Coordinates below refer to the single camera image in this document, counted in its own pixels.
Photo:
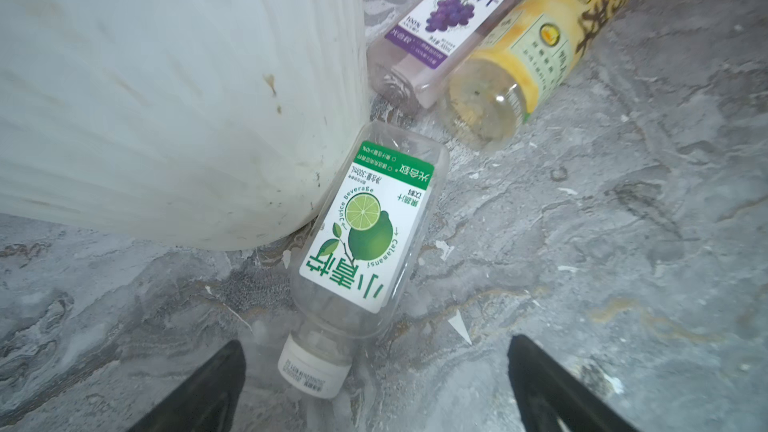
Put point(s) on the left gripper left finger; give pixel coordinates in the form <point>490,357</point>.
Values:
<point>206,401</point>

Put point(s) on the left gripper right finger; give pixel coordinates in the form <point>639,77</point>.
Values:
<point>549,398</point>

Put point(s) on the green lime label bottle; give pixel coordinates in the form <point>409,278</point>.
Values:
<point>350,274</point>

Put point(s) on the white bin with yellow bag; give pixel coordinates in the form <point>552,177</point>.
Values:
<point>215,124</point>

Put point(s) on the yellow label tea bottle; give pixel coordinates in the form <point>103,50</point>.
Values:
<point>518,66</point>

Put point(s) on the purple grape juice bottle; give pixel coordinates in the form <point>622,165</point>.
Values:
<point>410,64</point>

